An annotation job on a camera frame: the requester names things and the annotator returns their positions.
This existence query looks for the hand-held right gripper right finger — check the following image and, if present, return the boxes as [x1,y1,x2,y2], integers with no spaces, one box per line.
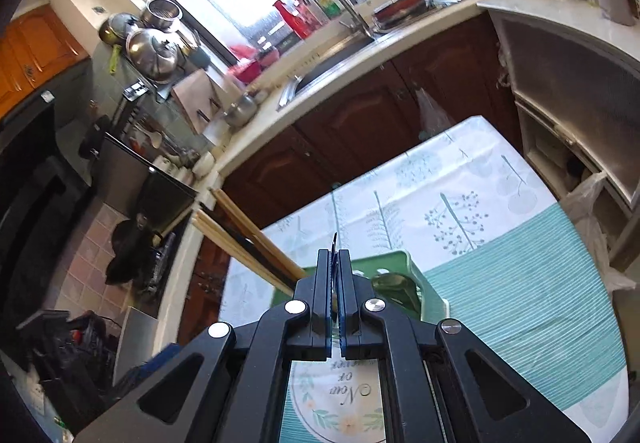
[339,249,591,443]

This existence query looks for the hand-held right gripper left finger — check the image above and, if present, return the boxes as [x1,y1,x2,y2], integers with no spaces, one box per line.
[72,249,336,443]

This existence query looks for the green utensil holder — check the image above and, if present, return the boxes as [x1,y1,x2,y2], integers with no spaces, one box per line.
[272,248,451,324]

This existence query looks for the printed tablecloth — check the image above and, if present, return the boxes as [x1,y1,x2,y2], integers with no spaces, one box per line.
[220,116,631,443]

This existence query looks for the black gas stove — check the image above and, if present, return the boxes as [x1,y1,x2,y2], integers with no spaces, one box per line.
[135,228,178,309]

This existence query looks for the white bowl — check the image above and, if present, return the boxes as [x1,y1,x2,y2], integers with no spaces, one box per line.
[192,150,216,179]

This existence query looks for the brown wooden cabinets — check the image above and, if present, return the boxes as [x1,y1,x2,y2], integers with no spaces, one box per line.
[177,10,523,349]

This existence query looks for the row of white cups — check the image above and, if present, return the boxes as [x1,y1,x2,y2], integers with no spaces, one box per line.
[150,150,196,186]

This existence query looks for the small steel pot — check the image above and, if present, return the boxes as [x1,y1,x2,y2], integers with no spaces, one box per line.
[223,94,258,127]

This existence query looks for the steel stove splash guard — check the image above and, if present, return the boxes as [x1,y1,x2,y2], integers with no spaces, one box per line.
[102,132,201,229]

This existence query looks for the steel sink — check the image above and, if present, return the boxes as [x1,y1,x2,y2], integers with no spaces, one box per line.
[276,30,378,111]

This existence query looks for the wooden knife block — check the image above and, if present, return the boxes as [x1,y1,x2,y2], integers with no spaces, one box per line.
[172,70,226,134]

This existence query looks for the red plastic basin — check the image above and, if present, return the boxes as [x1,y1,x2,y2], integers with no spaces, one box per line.
[227,43,281,84]

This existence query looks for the dark box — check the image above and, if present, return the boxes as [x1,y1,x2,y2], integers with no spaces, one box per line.
[17,308,121,399]

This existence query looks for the clear plastic bag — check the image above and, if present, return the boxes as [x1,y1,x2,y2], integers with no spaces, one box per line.
[567,170,638,294]

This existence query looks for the red plastic bottle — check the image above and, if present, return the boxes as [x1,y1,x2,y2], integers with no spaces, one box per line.
[274,0,313,40]

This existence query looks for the steel faucet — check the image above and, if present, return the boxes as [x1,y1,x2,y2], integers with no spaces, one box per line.
[297,0,373,36]

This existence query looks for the red dish tray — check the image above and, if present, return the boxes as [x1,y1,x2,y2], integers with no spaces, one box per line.
[372,0,433,31]

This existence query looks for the steel pot lid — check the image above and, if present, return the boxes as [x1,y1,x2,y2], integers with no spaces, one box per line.
[125,28,181,84]

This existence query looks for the black range hood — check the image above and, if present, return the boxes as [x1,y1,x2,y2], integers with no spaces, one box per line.
[0,93,101,274]

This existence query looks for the steel colander pot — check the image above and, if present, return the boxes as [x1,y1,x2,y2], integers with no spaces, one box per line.
[140,0,182,31]

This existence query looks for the green pan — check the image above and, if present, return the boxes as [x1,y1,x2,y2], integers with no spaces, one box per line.
[98,13,143,74]

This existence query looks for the white countertop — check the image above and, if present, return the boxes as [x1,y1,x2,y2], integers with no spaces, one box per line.
[165,0,640,304]

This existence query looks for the grey mug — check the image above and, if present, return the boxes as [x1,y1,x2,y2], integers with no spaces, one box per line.
[591,0,640,27]

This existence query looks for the orange wooden wall cabinet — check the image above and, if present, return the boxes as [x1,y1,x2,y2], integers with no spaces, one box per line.
[0,6,90,119]

